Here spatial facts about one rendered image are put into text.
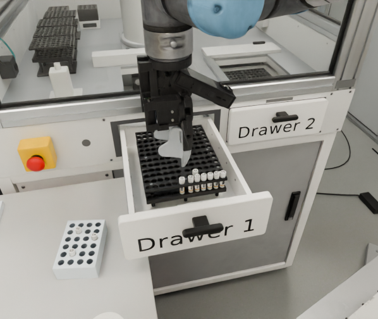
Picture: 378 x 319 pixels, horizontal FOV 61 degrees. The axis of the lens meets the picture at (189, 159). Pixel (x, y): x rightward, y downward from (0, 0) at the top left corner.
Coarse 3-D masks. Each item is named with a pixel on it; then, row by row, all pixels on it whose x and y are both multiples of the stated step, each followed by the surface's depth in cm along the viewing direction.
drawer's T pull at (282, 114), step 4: (280, 112) 88; (284, 112) 88; (276, 116) 87; (280, 116) 86; (284, 116) 86; (288, 116) 86; (292, 116) 87; (296, 116) 87; (272, 120) 86; (276, 120) 86; (280, 120) 86; (284, 120) 87; (288, 120) 87; (292, 120) 87
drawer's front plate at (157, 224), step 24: (264, 192) 61; (120, 216) 57; (144, 216) 56; (168, 216) 57; (192, 216) 59; (216, 216) 60; (240, 216) 62; (264, 216) 64; (144, 240) 60; (168, 240) 61; (216, 240) 65
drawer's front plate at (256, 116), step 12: (240, 108) 87; (252, 108) 87; (264, 108) 87; (276, 108) 88; (288, 108) 89; (300, 108) 90; (312, 108) 91; (324, 108) 92; (228, 120) 89; (240, 120) 88; (252, 120) 89; (264, 120) 90; (300, 120) 93; (312, 120) 94; (228, 132) 90; (264, 132) 92; (288, 132) 94; (300, 132) 95; (312, 132) 97
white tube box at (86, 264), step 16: (80, 224) 72; (96, 224) 72; (64, 240) 69; (80, 240) 68; (64, 256) 65; (80, 256) 65; (96, 256) 65; (64, 272) 64; (80, 272) 64; (96, 272) 64
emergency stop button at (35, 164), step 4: (28, 160) 75; (32, 160) 75; (36, 160) 75; (40, 160) 76; (28, 164) 75; (32, 164) 75; (36, 164) 75; (40, 164) 76; (44, 164) 77; (28, 168) 76; (32, 168) 76; (36, 168) 76; (40, 168) 76
